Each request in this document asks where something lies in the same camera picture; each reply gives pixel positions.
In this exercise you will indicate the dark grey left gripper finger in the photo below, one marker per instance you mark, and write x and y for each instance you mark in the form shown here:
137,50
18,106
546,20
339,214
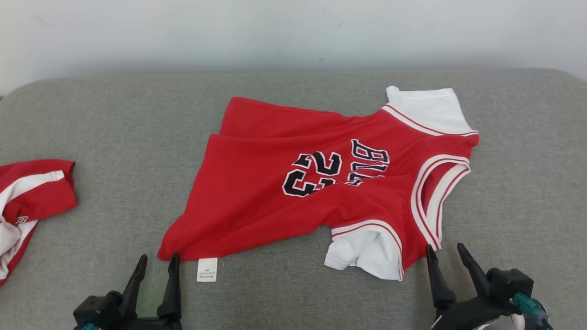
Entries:
171,293
134,288

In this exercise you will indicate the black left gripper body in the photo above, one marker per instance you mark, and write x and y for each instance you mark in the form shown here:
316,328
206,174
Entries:
151,324

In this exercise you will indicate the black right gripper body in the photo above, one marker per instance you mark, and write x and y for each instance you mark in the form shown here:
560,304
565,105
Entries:
463,316

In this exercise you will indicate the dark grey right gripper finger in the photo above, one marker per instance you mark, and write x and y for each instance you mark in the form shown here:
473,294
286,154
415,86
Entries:
439,286
474,272

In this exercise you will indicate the red basketball jersey number 23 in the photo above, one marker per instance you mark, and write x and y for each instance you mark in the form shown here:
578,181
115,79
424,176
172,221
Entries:
257,197

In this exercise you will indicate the red shorts with white stripe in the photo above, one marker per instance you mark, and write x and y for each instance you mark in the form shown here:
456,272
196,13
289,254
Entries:
43,197

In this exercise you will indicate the grey fabric sofa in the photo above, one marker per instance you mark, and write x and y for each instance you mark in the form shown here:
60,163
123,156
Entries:
114,128

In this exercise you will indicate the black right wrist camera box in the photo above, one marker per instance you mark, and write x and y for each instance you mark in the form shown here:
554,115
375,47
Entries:
509,282

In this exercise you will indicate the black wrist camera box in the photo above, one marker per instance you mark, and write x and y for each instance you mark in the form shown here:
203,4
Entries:
509,282
96,309

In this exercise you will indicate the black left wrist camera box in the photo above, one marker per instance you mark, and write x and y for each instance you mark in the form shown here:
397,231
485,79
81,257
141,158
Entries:
96,309

